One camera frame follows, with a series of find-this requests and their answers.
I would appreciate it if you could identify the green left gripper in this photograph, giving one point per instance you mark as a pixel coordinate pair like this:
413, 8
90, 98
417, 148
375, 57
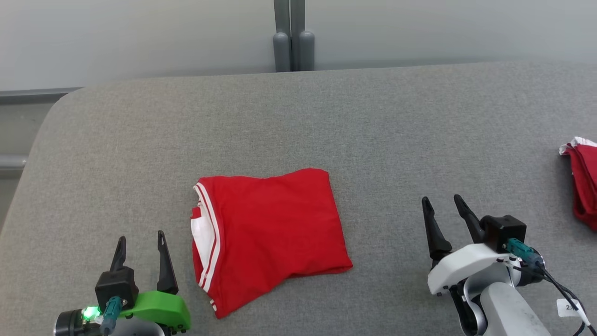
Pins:
163, 308

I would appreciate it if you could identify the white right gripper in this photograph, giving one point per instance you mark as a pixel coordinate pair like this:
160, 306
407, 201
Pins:
461, 266

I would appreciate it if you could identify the red garment with white panel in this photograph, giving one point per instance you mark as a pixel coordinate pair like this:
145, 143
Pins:
270, 224

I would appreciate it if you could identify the red shorts with number print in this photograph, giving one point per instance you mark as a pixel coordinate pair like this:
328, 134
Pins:
586, 186

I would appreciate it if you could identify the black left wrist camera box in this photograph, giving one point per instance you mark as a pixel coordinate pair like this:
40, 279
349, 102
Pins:
116, 284

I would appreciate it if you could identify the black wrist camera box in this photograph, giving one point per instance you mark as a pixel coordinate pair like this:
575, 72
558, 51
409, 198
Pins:
116, 284
503, 231

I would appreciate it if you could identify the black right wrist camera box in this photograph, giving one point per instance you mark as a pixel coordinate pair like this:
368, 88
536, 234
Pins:
503, 231

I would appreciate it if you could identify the grey partition post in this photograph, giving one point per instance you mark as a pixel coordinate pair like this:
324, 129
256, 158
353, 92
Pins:
282, 51
306, 51

